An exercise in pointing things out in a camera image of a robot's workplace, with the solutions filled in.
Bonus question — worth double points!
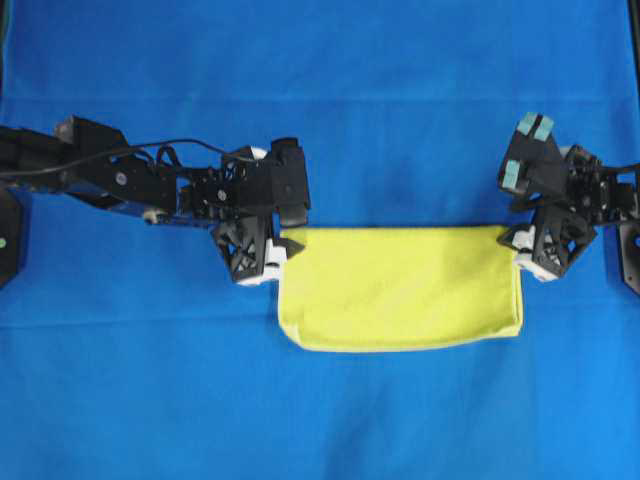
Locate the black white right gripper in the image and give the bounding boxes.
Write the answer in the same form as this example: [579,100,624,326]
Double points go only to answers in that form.
[497,206,596,282]

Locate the blue table cloth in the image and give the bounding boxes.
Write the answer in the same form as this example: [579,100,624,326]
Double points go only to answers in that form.
[1,1,639,479]

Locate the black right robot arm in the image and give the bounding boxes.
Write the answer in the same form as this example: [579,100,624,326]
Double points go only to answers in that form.
[497,145,639,282]

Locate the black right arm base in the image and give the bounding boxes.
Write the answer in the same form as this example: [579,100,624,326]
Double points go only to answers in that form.
[604,222,639,298]

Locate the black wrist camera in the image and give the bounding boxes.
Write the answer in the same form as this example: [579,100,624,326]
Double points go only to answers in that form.
[270,137,311,228]
[497,112,568,198]

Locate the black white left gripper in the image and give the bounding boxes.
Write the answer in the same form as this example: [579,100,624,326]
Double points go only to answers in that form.
[211,214,305,287]

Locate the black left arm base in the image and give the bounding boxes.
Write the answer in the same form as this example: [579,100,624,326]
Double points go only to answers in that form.
[0,189,24,288]

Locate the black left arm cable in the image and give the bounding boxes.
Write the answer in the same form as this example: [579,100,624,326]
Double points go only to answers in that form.
[0,138,251,177]

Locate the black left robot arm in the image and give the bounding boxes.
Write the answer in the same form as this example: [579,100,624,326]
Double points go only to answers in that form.
[1,116,311,286]

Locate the yellow-green towel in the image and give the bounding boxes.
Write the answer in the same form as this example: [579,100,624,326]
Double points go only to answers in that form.
[278,226,524,353]

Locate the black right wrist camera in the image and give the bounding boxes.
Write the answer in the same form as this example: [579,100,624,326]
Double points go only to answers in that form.
[497,112,568,198]

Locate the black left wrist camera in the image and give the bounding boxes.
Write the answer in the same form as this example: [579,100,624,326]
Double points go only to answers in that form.
[270,137,311,228]

